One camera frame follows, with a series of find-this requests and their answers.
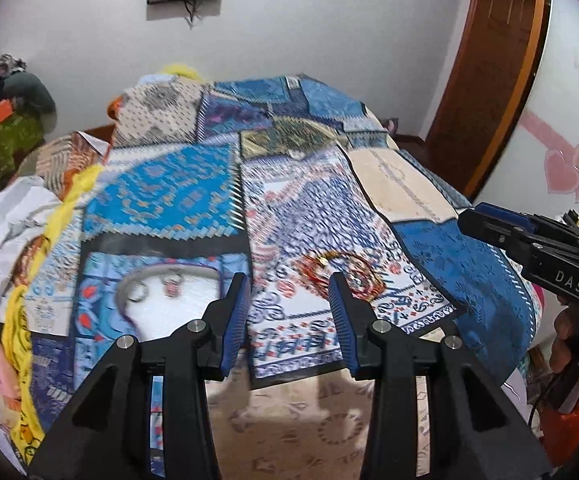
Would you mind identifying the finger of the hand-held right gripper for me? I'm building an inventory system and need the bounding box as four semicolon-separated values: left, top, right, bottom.
473;202;579;241
457;208;545;273

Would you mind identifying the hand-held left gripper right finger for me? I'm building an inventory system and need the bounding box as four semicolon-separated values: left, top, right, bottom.
327;272;553;480

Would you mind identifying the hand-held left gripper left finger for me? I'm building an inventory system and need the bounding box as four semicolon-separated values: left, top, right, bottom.
26;272;252;480

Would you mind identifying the red and gold bracelet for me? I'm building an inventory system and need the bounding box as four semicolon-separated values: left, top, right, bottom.
342;254;386;302

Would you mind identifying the red bead bracelet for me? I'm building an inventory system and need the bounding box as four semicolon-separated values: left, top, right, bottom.
299;254;344;297

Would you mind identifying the white jewelry tray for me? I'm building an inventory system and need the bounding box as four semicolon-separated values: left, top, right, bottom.
117;264;230;348

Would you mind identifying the person's right forearm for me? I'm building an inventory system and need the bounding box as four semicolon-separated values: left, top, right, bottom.
539;360;579;467

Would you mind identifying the silver and red earring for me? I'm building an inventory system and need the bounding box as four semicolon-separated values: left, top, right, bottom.
163;271;184;299

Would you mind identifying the blue patchwork blanket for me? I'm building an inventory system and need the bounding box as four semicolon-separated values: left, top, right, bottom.
16;74;537;480

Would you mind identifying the brown wooden door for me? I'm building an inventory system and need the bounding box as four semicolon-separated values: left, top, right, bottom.
423;0;553;202

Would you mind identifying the yellow cloth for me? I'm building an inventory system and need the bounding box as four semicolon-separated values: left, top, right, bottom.
0;162;102;466

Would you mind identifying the white cloth pile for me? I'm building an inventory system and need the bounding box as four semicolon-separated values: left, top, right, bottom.
0;175;62;323

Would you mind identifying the green patterned cloth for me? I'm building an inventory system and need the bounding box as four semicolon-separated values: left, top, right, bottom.
0;110;45;192

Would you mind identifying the pile of clothes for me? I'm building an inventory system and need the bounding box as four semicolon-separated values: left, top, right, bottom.
0;54;57;116

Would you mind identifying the pink heart wall sticker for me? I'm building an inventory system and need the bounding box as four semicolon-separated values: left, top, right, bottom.
519;109;579;205

